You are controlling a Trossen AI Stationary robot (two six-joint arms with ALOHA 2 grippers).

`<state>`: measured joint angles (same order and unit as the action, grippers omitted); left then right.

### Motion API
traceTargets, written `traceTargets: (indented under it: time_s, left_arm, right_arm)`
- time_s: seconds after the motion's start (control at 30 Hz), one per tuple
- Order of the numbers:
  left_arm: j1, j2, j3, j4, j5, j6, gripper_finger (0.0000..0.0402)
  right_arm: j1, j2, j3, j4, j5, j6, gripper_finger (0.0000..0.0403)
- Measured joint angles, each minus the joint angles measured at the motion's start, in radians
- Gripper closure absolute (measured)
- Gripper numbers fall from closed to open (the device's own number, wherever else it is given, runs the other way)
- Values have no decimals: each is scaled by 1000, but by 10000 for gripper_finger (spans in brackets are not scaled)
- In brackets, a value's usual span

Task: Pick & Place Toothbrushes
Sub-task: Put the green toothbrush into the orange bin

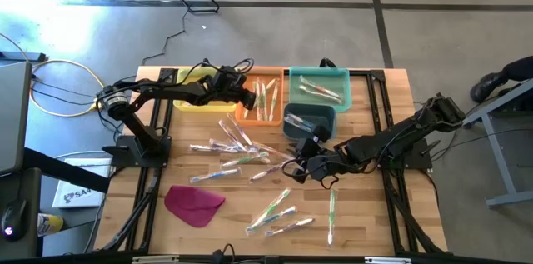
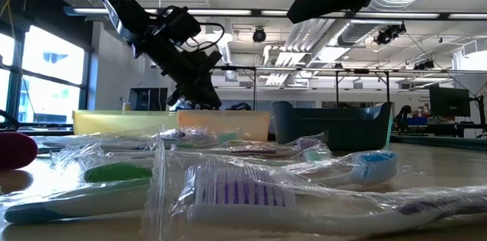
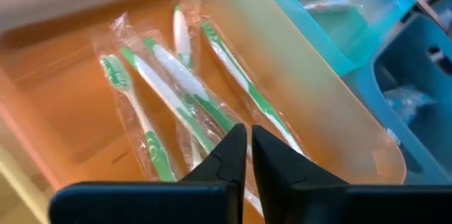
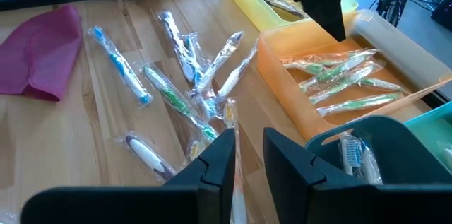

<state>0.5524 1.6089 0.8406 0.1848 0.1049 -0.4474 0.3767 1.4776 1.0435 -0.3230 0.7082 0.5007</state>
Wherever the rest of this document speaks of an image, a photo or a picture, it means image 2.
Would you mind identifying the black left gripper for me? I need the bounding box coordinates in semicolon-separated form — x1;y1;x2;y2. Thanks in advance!
132;30;224;111

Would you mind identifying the green toothbrush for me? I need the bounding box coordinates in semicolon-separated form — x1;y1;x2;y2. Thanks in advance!
83;144;334;184
178;128;244;149

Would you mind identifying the purple toothbrush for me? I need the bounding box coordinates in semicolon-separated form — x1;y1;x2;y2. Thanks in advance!
186;163;487;236
159;128;187;139
228;132;328;157

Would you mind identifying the black equipment box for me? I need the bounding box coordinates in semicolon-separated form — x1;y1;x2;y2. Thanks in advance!
128;87;169;112

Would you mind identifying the black ceiling spotlight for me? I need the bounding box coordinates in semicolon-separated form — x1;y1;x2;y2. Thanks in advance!
374;23;407;46
413;59;435;71
252;27;267;43

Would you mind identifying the orange plastic bin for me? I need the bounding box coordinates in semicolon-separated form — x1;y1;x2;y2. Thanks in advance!
177;109;271;142

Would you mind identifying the yellow plastic bin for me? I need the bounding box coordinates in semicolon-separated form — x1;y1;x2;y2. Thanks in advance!
72;109;180;135

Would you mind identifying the small dark teal bin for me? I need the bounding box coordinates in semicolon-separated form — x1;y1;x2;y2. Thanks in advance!
272;100;393;151

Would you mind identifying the large window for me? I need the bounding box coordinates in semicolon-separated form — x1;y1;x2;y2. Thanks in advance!
0;24;91;124

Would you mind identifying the light turquoise plastic bin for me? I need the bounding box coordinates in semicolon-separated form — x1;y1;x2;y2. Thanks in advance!
387;113;395;149

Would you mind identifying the black desktop monitor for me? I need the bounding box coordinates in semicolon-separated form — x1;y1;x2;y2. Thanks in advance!
428;86;472;119

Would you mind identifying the magenta cloth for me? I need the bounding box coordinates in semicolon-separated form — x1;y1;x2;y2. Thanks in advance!
0;132;39;171

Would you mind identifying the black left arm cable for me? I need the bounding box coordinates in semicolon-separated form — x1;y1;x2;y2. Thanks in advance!
189;22;226;52

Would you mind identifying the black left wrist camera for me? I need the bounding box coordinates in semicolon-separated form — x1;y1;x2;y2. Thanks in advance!
161;5;202;46

